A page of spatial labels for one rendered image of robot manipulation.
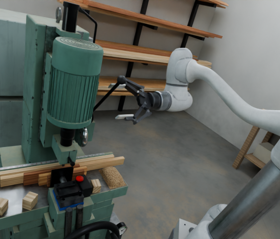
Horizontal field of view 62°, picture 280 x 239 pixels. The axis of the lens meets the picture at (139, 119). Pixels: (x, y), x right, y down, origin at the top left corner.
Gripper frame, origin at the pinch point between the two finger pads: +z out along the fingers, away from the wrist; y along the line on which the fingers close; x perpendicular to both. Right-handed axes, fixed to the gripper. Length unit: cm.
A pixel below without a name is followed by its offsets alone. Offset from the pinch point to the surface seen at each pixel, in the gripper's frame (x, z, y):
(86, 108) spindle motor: -3.6, 11.0, -1.3
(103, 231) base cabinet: -50, -6, -52
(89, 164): -34.4, 1.7, -18.0
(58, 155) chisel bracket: -25.9, 17.8, -13.5
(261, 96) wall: -89, -314, 49
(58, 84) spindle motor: 0.7, 21.4, 6.1
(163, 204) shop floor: -124, -103, -57
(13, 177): -34, 35, -18
